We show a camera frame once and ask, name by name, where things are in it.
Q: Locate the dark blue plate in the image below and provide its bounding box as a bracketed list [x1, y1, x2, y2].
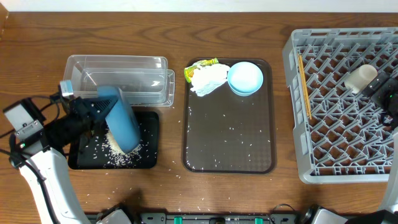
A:
[97, 86, 141, 154]

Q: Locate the white plastic cup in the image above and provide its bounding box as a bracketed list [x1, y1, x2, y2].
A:
[344, 64, 377, 94]

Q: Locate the wooden chopstick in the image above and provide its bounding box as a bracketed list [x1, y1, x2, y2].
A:
[298, 55, 312, 120]
[297, 54, 311, 119]

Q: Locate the green yellow snack wrapper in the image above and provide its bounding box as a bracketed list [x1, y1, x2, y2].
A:
[184, 58, 219, 83]

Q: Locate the light blue bowl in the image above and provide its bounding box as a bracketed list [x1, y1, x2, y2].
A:
[227, 62, 264, 96]

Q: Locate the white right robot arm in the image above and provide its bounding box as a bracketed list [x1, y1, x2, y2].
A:
[297, 78, 397, 224]

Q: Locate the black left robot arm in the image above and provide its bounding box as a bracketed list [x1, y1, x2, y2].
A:
[3, 96, 118, 223]

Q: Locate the grey dishwasher rack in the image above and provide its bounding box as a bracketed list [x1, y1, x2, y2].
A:
[282, 27, 397, 184]

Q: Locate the black plastic bin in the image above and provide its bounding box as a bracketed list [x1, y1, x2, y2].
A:
[68, 111, 159, 170]

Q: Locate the pile of white rice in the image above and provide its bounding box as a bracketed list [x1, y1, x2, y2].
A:
[105, 131, 142, 156]

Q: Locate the clear plastic container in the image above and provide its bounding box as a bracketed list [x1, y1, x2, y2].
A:
[63, 55, 170, 105]

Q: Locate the dark brown serving tray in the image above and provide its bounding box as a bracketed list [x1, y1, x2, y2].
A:
[182, 59, 277, 174]

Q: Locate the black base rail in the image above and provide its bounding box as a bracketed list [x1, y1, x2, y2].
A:
[129, 213, 299, 224]

